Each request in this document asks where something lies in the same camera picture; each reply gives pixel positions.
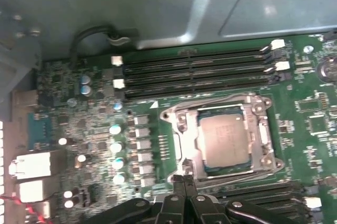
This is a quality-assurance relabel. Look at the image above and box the green motherboard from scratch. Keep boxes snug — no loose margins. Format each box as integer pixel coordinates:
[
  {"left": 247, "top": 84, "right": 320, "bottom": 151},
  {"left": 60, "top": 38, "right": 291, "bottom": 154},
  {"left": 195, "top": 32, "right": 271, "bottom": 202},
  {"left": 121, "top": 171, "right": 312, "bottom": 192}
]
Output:
[{"left": 10, "top": 33, "right": 337, "bottom": 224}]

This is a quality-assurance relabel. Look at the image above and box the black RAM slot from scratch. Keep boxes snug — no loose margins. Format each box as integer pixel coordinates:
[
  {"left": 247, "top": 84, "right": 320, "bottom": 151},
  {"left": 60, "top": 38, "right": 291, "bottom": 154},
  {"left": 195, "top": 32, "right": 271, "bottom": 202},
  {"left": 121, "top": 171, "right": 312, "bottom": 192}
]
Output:
[
  {"left": 123, "top": 47, "right": 272, "bottom": 65},
  {"left": 123, "top": 57, "right": 273, "bottom": 76},
  {"left": 123, "top": 68, "right": 274, "bottom": 87},
  {"left": 218, "top": 192, "right": 309, "bottom": 208},
  {"left": 210, "top": 181, "right": 306, "bottom": 196},
  {"left": 124, "top": 78, "right": 276, "bottom": 100}
]

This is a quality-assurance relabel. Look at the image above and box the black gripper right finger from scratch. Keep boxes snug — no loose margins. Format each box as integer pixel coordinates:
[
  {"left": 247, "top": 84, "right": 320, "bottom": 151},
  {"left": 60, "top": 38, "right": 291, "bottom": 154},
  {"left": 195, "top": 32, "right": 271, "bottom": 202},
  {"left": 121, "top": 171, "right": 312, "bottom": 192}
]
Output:
[{"left": 185, "top": 175, "right": 300, "bottom": 224}]

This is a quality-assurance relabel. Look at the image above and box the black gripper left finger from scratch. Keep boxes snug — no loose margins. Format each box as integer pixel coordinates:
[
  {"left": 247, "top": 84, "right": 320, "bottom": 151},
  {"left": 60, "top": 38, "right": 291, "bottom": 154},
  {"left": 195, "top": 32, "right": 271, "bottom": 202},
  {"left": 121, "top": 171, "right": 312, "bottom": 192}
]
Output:
[{"left": 86, "top": 175, "right": 187, "bottom": 224}]

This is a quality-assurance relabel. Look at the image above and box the black PC case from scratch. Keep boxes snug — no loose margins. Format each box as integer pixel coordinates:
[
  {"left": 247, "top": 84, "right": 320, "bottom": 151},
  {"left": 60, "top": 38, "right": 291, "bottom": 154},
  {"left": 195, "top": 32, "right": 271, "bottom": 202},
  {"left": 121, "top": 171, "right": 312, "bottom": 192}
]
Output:
[{"left": 0, "top": 0, "right": 337, "bottom": 130}]

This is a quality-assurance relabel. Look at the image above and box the CPU socket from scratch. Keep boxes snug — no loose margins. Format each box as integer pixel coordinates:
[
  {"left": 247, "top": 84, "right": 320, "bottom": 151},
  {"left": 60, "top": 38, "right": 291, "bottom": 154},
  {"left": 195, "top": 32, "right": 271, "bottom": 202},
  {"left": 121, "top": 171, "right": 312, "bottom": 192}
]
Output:
[{"left": 160, "top": 91, "right": 285, "bottom": 184}]

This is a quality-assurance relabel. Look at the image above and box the red wire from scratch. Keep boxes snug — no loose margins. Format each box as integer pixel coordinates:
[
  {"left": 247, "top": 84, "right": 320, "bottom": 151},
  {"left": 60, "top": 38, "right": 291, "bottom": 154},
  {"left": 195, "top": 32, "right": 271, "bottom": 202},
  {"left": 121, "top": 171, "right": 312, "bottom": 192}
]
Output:
[{"left": 0, "top": 195, "right": 45, "bottom": 224}]

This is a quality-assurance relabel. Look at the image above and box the silver coin battery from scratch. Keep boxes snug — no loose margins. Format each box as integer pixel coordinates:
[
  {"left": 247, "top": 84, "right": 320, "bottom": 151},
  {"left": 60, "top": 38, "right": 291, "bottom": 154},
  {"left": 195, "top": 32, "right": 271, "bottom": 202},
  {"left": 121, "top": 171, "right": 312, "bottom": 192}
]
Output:
[{"left": 316, "top": 57, "right": 337, "bottom": 83}]

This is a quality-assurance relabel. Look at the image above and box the looped black case cable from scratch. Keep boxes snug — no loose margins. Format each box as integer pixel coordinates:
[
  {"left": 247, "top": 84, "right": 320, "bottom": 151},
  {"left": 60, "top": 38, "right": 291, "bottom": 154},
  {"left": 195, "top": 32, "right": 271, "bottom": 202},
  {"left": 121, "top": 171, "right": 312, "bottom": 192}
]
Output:
[{"left": 70, "top": 24, "right": 116, "bottom": 64}]

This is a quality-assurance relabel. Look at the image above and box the wire locking lever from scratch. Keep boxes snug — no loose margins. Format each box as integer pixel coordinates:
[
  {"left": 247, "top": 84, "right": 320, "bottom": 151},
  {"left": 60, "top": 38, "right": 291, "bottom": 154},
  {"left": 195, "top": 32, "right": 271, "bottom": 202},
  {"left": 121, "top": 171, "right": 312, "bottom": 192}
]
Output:
[
  {"left": 163, "top": 95, "right": 269, "bottom": 118},
  {"left": 188, "top": 168, "right": 284, "bottom": 184}
]

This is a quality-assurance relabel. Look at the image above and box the silver CPU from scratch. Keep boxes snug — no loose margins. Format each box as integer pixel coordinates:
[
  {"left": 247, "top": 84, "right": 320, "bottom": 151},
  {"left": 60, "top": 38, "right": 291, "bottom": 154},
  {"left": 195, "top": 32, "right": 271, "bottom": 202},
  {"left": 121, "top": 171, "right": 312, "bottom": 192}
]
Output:
[{"left": 197, "top": 112, "right": 252, "bottom": 171}]

